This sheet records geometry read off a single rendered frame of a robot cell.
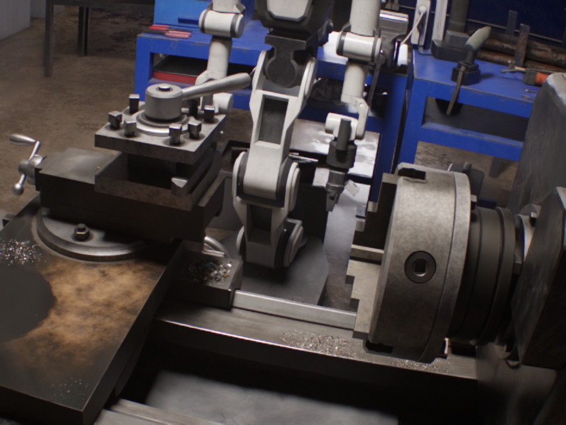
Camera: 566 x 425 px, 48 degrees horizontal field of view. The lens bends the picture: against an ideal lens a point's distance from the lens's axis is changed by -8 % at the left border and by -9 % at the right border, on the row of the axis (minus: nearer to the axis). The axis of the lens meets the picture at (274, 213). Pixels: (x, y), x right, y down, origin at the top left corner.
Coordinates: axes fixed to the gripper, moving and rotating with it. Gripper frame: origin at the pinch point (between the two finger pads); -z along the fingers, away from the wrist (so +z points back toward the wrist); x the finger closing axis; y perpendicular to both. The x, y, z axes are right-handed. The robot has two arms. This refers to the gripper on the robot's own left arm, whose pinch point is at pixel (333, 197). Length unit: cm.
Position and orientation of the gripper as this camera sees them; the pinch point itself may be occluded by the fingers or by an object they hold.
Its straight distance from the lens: 219.0
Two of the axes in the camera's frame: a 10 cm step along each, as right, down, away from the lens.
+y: 9.6, 2.2, -1.8
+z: 1.6, -9.4, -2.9
